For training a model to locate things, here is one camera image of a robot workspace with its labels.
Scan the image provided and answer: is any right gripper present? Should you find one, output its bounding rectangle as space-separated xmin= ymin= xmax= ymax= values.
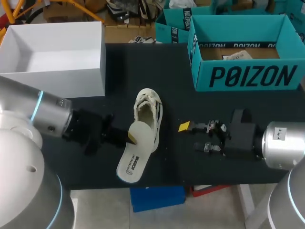
xmin=178 ymin=109 xmax=258 ymax=162

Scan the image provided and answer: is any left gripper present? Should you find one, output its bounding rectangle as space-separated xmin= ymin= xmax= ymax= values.
xmin=62 ymin=108 xmax=138 ymax=156

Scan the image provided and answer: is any white insole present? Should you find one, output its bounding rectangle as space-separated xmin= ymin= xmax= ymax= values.
xmin=115 ymin=121 xmax=156 ymax=184

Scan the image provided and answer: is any cream knit shoe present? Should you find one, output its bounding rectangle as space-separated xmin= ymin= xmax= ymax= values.
xmin=134 ymin=88 xmax=164 ymax=152

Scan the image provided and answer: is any cream shoe in teal box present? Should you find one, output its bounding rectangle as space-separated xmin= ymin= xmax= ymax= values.
xmin=222 ymin=51 xmax=254 ymax=61

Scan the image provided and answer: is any white shoebox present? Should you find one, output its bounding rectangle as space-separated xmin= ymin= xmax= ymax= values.
xmin=0 ymin=21 xmax=107 ymax=99

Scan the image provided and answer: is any red box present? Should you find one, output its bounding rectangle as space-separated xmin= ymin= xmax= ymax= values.
xmin=190 ymin=185 xmax=239 ymax=198

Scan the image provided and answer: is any blue box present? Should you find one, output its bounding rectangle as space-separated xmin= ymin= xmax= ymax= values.
xmin=129 ymin=186 xmax=187 ymax=213

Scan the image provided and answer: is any large teal box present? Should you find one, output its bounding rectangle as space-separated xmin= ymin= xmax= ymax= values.
xmin=187 ymin=13 xmax=305 ymax=92

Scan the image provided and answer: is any brown cardboard box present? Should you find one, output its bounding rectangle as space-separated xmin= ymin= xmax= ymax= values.
xmin=104 ymin=23 xmax=158 ymax=44

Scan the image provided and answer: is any yellow metal frame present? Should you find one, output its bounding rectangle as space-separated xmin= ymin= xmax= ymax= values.
xmin=0 ymin=0 xmax=106 ymax=37

